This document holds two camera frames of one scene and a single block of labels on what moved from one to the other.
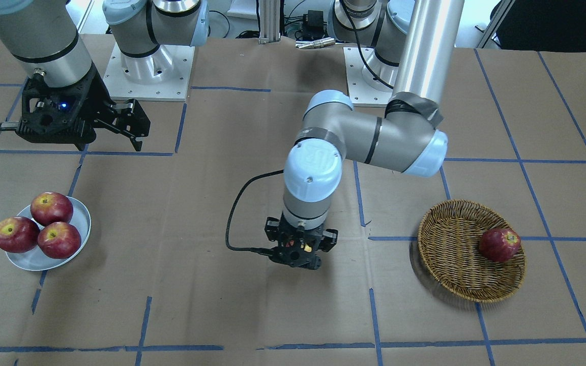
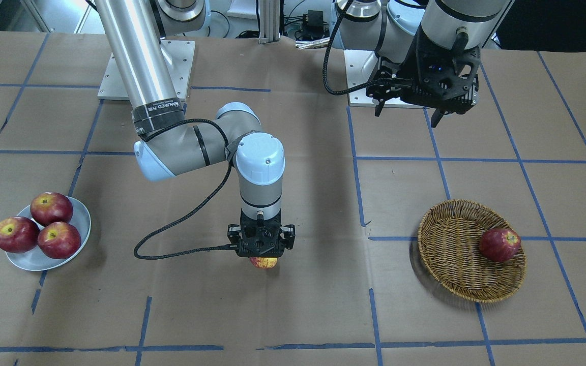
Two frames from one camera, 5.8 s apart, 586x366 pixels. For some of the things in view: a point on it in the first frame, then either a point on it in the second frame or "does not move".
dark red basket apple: x=499 y=245 does not move
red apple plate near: x=59 y=240 does not move
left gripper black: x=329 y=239 → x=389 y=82
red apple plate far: x=48 y=207 does not move
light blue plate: x=36 y=260 does not move
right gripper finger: x=129 y=119 → x=287 y=235
